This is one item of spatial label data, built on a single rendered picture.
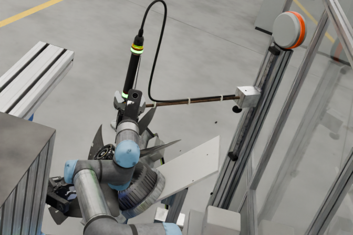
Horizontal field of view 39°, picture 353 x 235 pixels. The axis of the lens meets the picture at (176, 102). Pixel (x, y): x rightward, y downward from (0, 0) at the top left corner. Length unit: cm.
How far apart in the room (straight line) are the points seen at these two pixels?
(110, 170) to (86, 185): 15
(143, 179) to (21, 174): 139
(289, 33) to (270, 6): 520
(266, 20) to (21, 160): 669
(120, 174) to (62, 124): 285
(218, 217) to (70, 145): 203
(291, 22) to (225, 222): 99
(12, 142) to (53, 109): 368
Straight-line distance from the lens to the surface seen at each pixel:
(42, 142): 95
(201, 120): 495
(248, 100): 227
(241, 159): 252
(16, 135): 96
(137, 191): 223
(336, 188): 159
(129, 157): 156
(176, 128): 472
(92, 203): 142
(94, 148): 251
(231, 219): 251
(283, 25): 222
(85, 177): 154
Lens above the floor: 261
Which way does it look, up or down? 31 degrees down
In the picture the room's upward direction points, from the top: 16 degrees clockwise
